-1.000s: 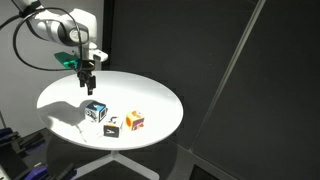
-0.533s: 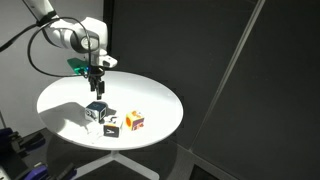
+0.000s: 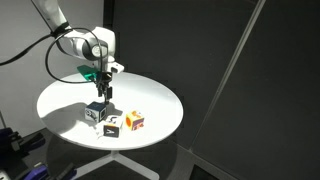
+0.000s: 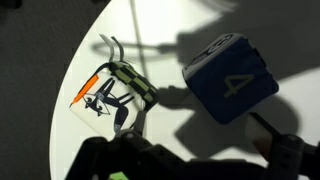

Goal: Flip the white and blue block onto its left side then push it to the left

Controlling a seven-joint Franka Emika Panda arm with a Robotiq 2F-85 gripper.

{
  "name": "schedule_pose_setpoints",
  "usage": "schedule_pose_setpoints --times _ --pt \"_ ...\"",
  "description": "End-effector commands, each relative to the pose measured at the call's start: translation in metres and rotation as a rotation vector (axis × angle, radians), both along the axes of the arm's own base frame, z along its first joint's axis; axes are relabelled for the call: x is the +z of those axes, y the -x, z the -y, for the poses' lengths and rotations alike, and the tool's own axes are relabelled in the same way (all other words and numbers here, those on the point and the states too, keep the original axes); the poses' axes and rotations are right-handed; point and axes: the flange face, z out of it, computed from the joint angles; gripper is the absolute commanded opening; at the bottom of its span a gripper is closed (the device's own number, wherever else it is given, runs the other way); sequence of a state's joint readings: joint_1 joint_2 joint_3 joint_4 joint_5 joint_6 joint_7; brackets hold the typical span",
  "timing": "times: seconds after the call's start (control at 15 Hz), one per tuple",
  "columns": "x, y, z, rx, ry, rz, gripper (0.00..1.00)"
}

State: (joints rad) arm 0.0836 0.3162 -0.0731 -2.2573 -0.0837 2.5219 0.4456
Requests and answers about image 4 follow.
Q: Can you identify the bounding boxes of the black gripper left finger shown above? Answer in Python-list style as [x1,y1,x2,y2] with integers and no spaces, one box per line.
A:
[64,110,188,180]

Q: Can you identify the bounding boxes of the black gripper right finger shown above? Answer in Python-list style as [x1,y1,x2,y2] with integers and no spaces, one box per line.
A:
[245,111,320,180]

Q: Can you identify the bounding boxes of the white and blue patterned block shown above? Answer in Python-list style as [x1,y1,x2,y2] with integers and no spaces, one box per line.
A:
[181,32,281,126]

